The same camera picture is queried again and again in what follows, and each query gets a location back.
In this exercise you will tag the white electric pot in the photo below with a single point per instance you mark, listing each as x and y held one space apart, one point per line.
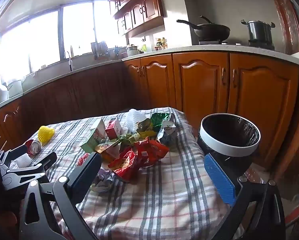
132 52

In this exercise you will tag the red snack bag yellow picture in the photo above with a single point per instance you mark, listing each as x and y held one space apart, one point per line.
124 165

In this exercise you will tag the dish soap bottle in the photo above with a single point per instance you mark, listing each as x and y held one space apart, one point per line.
71 51

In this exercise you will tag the white tissue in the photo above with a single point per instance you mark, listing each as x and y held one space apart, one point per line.
22 160

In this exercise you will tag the crushed red can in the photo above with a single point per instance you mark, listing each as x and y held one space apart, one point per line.
34 147

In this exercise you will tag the white stone countertop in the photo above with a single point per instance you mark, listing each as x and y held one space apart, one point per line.
189 48

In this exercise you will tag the metal dish rack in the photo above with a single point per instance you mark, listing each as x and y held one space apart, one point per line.
99 50

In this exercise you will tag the white-rimmed round bin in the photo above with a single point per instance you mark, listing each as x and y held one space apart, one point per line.
229 151

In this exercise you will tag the yellow foam fruit net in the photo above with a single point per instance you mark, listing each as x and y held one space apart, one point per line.
45 133

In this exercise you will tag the wooden upper cabinets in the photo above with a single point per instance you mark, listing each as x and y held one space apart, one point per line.
144 7

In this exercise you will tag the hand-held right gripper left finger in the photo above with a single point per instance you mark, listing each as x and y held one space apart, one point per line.
85 172

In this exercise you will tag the crumpled silver paper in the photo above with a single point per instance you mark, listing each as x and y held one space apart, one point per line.
103 180

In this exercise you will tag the glittery plastic sheet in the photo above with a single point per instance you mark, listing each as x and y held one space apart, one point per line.
258 175

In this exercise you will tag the orange wrapper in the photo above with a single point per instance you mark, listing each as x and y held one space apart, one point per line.
107 150

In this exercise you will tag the red and white carton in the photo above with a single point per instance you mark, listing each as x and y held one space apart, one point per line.
113 130

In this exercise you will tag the small green wrapper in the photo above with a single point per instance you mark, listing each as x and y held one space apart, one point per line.
125 138

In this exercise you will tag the condiment bottle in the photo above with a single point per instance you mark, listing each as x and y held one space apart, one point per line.
164 43
159 45

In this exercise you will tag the steel pot with lid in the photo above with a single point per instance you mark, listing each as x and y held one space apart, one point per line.
259 32

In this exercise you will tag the plaid checked cloth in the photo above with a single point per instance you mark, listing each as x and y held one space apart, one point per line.
164 192

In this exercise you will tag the small red wrapper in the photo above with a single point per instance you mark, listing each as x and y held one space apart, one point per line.
82 158

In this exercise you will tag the green and white carton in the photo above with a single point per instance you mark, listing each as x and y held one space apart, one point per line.
95 135

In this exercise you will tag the wooden lower cabinets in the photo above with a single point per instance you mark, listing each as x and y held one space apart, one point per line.
202 85

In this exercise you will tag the chrome faucet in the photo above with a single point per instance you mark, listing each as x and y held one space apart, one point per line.
70 62

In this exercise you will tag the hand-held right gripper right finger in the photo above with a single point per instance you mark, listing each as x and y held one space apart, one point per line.
219 180

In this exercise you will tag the white foam fruit net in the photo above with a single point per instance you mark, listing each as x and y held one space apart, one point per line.
134 117

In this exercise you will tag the kitchen window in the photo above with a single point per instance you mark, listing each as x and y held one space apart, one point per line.
44 37

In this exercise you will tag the wooden cabinets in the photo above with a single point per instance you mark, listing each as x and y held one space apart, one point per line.
202 85
144 7

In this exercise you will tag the olive green wrapper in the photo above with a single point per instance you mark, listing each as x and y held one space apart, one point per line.
144 127

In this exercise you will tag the black bin liner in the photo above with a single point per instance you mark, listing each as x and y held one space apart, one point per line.
229 130

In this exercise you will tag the black gas stove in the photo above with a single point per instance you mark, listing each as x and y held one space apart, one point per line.
262 47

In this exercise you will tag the small green bottle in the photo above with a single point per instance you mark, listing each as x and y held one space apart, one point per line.
144 48

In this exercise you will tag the black wok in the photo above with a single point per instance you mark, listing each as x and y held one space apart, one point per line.
210 31

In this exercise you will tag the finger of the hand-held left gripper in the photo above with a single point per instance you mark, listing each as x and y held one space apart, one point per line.
14 151
45 161

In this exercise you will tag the crushed green can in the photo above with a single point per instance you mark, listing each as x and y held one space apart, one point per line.
159 120

